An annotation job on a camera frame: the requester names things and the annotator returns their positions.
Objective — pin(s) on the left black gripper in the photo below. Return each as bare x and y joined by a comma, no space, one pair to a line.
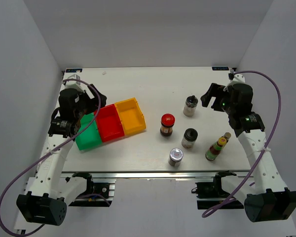
93,102

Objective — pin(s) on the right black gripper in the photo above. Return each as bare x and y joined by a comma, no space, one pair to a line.
215,91

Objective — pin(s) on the white spice jar black lid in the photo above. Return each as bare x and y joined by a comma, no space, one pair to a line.
190,106

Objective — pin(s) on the red lid sauce jar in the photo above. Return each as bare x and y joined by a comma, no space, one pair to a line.
167,123

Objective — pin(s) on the silver lid jar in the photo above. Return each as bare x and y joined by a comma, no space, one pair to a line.
175,157

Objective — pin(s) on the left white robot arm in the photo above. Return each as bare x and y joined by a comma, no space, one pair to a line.
46,201

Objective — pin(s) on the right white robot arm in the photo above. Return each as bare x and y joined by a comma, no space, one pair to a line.
263,193

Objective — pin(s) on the red plastic bin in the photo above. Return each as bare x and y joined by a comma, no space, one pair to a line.
109,124

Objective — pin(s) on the right blue table label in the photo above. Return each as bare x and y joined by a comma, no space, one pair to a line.
216,68

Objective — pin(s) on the blue table label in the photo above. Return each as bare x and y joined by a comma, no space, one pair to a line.
79,70
216,68

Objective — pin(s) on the green plastic bin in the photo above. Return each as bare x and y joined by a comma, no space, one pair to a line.
90,138

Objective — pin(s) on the left blue table label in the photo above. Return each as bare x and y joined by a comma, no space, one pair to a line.
79,70

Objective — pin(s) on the yellow plastic bin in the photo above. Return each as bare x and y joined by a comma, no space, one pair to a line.
131,116

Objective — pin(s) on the red chili sauce bottle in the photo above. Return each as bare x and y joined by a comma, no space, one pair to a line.
216,148

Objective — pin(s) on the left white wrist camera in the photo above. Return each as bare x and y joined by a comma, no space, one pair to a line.
73,82

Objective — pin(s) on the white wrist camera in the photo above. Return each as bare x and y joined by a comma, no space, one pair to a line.
235,78
73,82

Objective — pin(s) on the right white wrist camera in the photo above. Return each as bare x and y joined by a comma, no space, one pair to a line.
235,78

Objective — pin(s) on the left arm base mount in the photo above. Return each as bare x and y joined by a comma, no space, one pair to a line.
91,193

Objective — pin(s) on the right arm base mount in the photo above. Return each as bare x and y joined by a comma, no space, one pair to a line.
208,189

